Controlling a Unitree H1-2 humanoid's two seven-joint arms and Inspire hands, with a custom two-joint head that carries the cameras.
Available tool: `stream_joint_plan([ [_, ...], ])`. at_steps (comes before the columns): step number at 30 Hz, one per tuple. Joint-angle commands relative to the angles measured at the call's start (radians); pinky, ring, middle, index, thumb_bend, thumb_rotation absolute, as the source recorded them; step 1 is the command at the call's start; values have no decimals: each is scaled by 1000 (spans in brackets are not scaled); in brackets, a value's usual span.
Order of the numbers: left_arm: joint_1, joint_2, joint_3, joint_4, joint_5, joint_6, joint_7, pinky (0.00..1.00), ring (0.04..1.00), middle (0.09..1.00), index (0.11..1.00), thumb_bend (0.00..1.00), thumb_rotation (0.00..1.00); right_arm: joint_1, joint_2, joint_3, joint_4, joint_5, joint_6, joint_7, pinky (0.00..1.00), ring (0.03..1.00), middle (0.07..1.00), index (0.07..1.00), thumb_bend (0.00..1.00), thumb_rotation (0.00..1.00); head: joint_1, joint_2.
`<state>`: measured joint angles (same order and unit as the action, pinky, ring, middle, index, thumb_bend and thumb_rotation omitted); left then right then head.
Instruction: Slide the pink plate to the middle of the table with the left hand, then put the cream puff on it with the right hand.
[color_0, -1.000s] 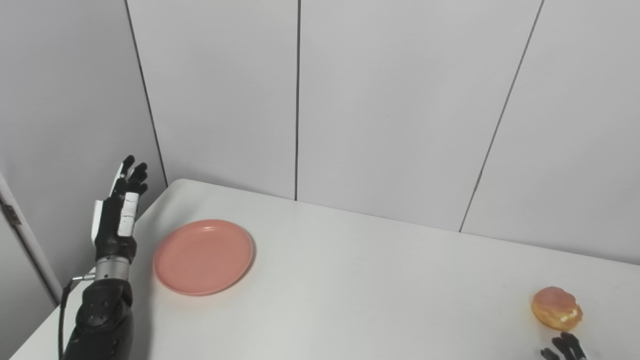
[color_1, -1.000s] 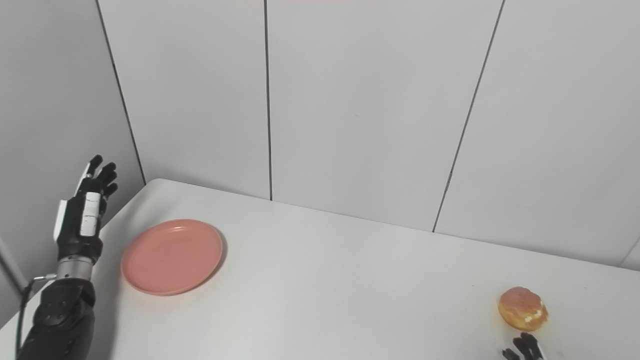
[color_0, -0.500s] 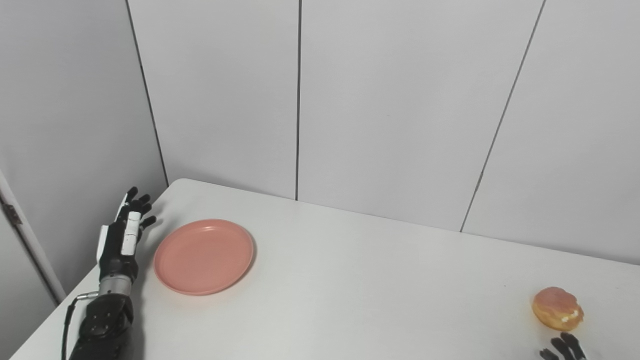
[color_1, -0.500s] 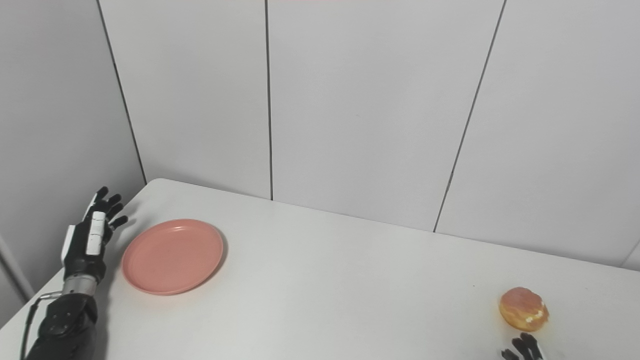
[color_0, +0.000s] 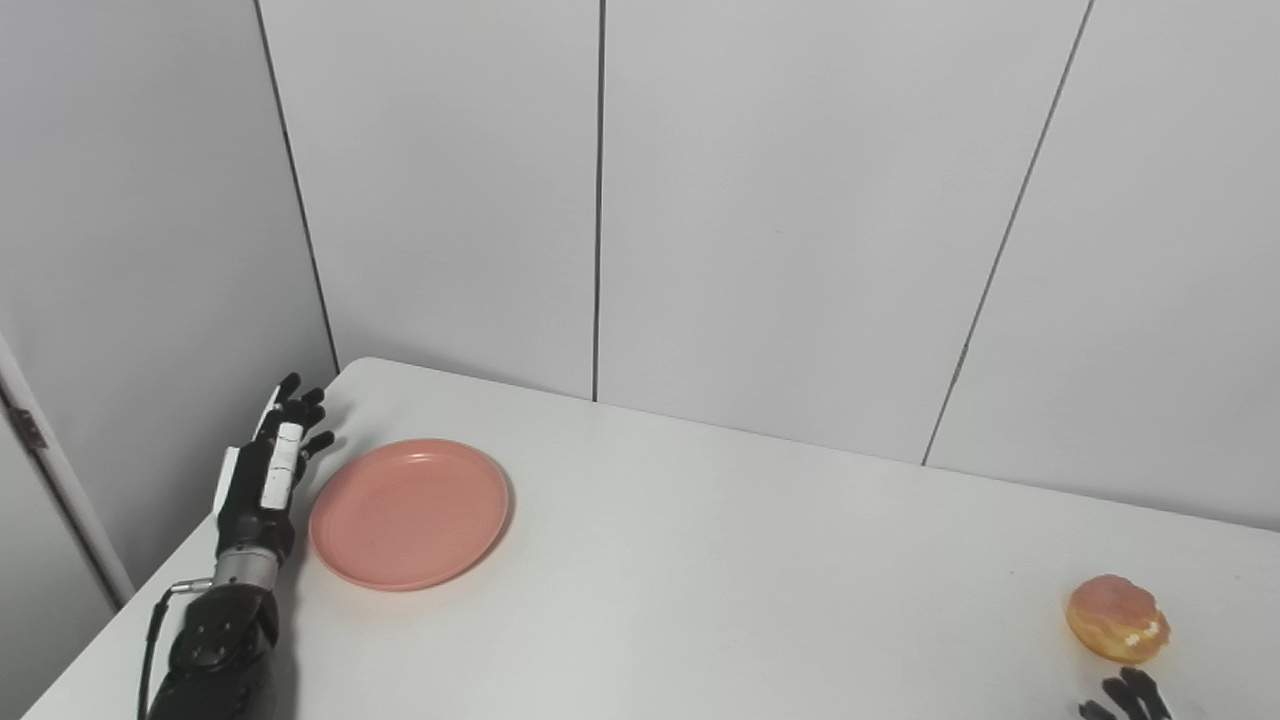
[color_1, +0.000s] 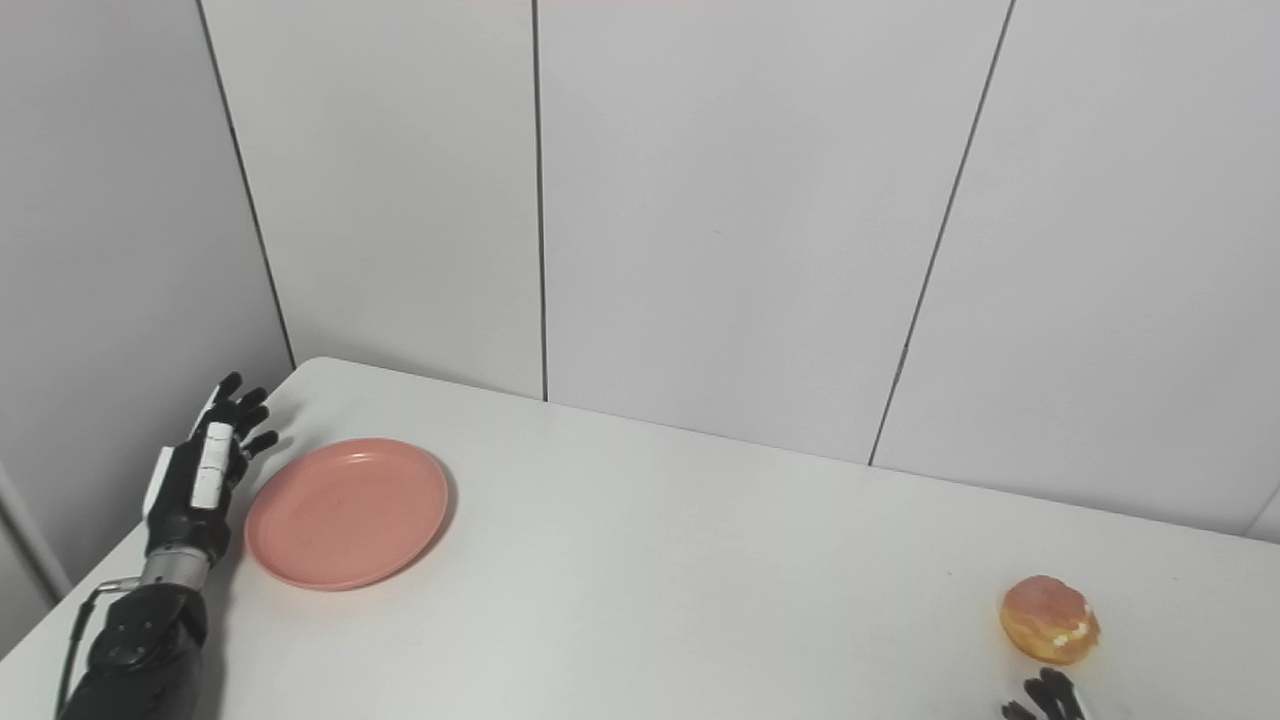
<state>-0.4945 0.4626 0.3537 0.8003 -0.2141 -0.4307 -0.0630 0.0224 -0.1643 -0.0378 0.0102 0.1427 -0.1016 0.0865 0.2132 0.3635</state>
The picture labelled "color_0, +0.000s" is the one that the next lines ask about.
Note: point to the white door frame post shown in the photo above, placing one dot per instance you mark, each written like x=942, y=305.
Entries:
x=70, y=480

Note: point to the cream puff pastry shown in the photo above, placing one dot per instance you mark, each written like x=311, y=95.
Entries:
x=1115, y=618

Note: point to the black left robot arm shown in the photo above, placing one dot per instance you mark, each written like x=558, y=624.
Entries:
x=220, y=640

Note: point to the grey metal door hinge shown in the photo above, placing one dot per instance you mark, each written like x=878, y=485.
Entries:
x=27, y=427

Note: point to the pink round plate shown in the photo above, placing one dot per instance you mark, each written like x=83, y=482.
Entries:
x=410, y=515

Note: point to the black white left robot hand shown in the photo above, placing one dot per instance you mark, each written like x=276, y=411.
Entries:
x=262, y=490

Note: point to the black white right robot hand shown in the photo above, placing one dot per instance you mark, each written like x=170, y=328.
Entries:
x=1135, y=700

